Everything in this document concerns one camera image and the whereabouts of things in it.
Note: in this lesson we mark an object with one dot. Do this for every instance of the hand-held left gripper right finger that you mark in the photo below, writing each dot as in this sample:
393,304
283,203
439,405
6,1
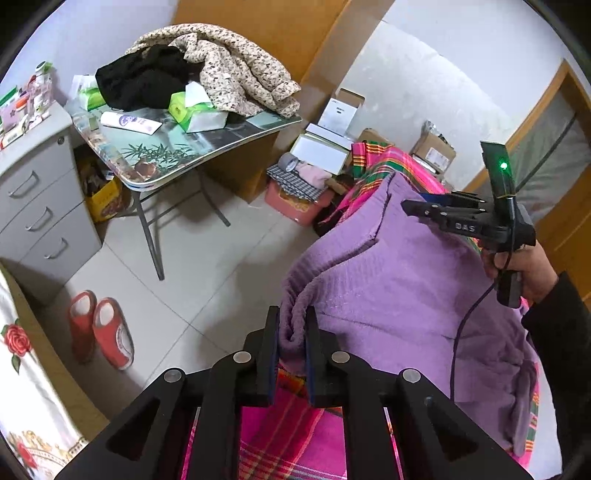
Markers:
310,353

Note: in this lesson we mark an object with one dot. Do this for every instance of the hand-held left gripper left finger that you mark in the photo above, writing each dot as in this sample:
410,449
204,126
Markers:
275,344

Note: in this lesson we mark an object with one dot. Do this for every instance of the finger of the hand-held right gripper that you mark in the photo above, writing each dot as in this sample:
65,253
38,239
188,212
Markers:
420,210
457,199

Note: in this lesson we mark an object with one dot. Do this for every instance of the purple fleece pants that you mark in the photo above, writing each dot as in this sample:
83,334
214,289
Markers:
392,286

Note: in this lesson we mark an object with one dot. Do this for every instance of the person's right forearm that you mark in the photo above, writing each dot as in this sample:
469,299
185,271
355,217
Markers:
568,350

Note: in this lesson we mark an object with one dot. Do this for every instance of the person's right hand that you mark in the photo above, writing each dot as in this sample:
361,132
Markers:
538,272

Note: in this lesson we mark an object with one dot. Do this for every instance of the brown cardboard box with label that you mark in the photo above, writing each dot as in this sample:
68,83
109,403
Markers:
434,150

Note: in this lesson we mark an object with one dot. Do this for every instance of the wooden door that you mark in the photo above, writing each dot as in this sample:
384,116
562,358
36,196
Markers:
568,240

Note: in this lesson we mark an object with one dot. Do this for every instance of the plain brown cardboard box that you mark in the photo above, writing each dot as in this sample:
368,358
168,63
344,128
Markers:
371,136

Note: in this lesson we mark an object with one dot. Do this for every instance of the pink green plaid bed sheet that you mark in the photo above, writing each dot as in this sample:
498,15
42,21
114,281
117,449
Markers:
286,438

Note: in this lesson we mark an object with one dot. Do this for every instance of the clear plastic door curtain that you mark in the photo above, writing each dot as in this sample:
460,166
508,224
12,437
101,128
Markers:
554,152

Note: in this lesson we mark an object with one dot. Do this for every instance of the pale pink cloth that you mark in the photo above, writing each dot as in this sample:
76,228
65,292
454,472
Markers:
315,174

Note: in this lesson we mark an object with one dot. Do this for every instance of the white flat box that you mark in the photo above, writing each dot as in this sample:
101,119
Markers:
318,154

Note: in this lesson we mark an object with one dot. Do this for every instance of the white open box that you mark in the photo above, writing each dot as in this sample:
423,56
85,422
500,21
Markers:
338,113

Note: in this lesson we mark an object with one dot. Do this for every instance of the pink plastic basin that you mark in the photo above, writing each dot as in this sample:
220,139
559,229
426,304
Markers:
291,208

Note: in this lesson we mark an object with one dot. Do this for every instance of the checked cloth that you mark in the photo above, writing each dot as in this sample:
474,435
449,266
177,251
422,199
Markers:
288,182

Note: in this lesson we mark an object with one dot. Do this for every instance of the grey tape roll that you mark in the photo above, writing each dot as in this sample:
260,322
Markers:
288,161

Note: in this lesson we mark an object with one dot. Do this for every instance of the red slipper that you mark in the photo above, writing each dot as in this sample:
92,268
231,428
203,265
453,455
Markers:
113,334
82,323

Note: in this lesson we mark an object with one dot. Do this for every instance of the wooden wardrobe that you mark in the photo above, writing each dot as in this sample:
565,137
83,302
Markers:
295,37

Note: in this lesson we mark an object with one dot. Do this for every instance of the folding table with printed top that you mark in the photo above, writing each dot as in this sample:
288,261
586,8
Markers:
184,147

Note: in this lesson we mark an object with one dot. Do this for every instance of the yellow cardboard box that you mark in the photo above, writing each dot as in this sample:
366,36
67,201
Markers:
104,201

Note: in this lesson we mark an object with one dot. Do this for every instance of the floral quilted jacket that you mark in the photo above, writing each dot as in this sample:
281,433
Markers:
240,64

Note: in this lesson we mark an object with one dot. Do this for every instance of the green tissue pack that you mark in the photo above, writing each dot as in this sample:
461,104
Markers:
90,97
198,115

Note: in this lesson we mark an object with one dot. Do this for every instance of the rose print white cloth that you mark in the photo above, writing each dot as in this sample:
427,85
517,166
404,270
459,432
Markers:
27,392

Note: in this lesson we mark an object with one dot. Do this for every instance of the white tube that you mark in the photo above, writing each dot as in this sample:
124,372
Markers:
129,122

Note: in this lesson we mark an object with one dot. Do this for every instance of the grey drawer cabinet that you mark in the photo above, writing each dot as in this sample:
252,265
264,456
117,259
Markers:
41,194

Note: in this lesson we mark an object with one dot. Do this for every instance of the black garment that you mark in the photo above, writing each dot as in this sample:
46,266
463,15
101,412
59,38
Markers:
138,78

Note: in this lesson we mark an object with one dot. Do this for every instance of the group of toiletry bottles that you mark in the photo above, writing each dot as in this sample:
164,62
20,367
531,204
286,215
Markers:
27,101

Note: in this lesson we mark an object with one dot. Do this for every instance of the wooden door frame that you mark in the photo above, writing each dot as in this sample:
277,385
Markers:
531,120

